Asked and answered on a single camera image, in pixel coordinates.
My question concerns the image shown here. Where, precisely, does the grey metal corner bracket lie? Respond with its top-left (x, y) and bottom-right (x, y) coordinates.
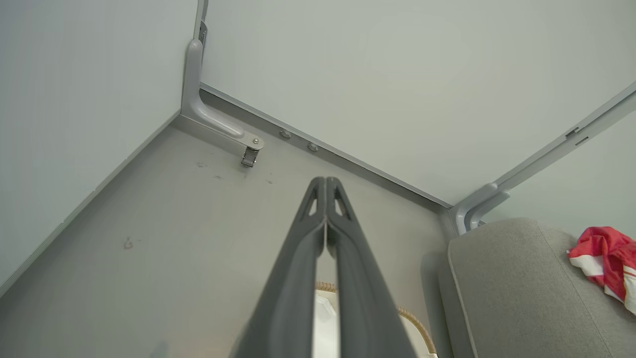
top-left (180, 0), bottom-right (265, 168)

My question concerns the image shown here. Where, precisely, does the grey partition foot right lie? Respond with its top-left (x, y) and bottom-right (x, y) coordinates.
top-left (449, 81), bottom-right (636, 236)

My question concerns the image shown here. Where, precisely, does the white wicker-rimmed laundry basket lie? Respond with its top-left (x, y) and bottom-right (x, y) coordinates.
top-left (313, 281), bottom-right (439, 358)

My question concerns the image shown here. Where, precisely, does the grey fabric sofa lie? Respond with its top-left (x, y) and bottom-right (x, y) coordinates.
top-left (420, 217), bottom-right (636, 358)

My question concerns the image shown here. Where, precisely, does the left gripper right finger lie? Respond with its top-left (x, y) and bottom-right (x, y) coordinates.
top-left (325, 177), bottom-right (419, 358)

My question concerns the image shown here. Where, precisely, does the grey metal baseboard rail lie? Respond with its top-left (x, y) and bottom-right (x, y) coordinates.
top-left (199, 82), bottom-right (454, 213)

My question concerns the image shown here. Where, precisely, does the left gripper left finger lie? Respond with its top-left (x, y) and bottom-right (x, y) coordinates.
top-left (231, 177), bottom-right (327, 358)

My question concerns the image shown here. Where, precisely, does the red white-striped garment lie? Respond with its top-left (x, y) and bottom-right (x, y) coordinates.
top-left (567, 226), bottom-right (636, 316)

